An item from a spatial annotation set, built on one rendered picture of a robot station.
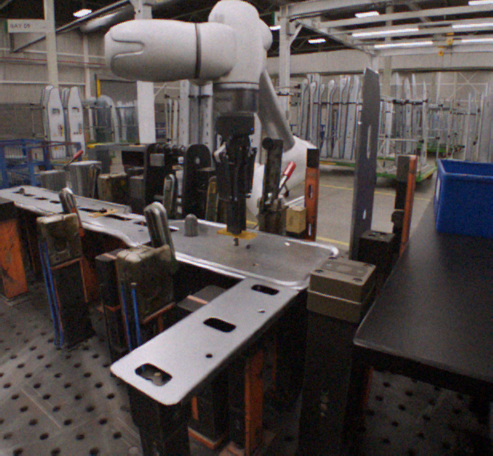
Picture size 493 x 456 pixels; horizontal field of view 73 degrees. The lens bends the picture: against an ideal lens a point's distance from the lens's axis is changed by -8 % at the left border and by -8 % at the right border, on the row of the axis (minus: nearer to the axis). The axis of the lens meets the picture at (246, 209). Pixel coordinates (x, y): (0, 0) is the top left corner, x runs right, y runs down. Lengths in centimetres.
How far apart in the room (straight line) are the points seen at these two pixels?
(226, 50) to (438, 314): 53
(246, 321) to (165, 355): 12
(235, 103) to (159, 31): 18
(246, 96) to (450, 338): 50
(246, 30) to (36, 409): 85
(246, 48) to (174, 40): 13
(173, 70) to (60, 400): 71
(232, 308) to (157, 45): 44
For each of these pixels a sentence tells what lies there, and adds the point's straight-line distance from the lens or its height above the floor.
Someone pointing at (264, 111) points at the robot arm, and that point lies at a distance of 139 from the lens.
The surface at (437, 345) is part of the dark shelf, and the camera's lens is 45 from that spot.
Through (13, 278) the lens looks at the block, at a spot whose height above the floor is 78.
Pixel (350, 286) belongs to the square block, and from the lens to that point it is 49.
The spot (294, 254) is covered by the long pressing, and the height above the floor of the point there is 100.
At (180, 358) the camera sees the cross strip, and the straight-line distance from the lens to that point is 44.
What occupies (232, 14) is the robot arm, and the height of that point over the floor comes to 145.
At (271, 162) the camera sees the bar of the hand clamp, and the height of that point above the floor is 116.
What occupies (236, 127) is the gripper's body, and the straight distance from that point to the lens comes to 68.
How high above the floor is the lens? 127
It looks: 15 degrees down
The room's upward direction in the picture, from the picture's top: straight up
